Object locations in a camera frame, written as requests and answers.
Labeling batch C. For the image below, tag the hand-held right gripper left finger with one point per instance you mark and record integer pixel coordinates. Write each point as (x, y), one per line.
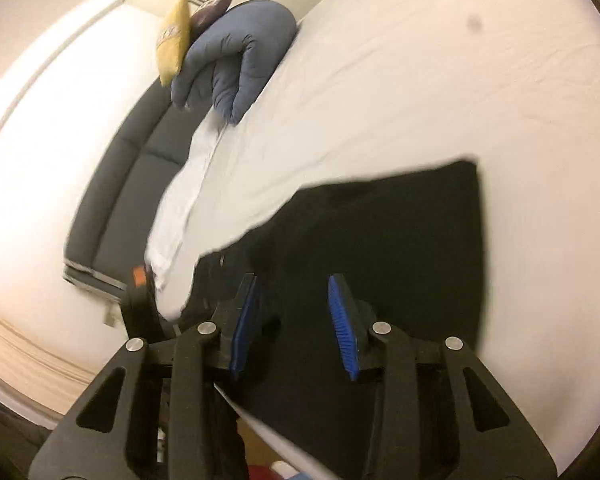
(242, 320)

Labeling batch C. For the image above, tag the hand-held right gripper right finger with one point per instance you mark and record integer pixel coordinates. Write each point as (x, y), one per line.
(342, 325)

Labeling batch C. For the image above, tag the black pants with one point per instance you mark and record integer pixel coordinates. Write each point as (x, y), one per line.
(380, 220)

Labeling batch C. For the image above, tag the grey padded headboard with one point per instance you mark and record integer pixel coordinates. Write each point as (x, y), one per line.
(125, 210)

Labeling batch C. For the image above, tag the white folded cloth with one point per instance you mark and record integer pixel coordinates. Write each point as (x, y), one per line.
(180, 210)

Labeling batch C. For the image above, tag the red object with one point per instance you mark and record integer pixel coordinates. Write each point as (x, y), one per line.
(261, 473)

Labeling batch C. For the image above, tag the bed with white sheet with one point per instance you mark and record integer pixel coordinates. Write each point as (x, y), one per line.
(430, 85)

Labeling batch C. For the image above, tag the rolled blue duvet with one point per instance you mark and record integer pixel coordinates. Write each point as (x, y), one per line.
(230, 55)

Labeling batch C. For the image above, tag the yellow cushion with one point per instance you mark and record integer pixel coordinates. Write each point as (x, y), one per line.
(172, 40)

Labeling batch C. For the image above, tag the purple cushion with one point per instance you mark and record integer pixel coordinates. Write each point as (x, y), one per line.
(212, 7)

